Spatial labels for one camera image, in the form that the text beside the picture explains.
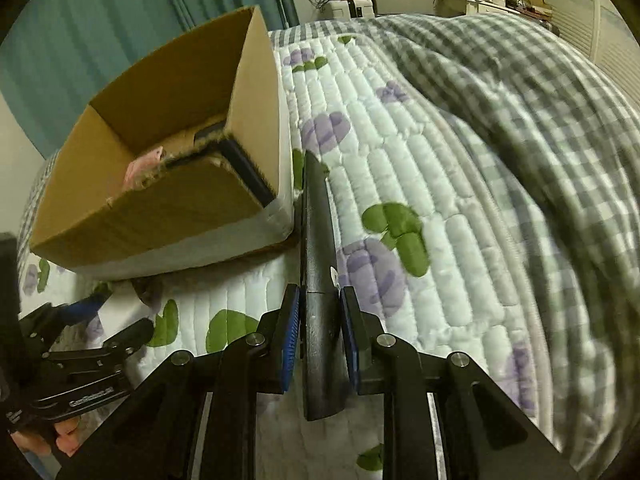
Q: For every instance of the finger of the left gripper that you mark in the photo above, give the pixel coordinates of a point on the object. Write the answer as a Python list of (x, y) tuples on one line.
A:
[(121, 346), (48, 321)]

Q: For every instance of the floral quilted bedspread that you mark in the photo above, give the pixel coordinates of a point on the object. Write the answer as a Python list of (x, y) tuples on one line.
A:
[(416, 232)]

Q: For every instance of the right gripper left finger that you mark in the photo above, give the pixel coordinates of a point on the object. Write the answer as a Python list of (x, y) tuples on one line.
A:
[(259, 362)]

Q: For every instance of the white dressing table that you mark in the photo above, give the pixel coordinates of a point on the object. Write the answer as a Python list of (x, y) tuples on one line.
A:
[(453, 8)]

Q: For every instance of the grey checkered blanket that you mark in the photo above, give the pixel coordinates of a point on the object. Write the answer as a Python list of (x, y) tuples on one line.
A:
[(558, 146)]

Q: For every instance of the teal curtain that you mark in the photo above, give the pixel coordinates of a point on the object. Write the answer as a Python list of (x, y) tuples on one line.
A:
[(58, 54)]

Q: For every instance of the white storage cabinet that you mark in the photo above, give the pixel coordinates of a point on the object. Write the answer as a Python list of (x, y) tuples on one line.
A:
[(346, 10)]

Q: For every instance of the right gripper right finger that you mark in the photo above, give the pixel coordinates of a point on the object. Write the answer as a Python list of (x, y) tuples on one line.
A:
[(381, 363)]

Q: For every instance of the black rectangular case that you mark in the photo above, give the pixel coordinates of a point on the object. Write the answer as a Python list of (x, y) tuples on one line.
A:
[(214, 139)]

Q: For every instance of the brown cardboard box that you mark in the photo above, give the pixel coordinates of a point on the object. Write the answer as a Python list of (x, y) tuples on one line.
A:
[(182, 161)]

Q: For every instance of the black remote control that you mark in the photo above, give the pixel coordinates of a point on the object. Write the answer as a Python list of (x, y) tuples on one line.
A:
[(325, 376)]

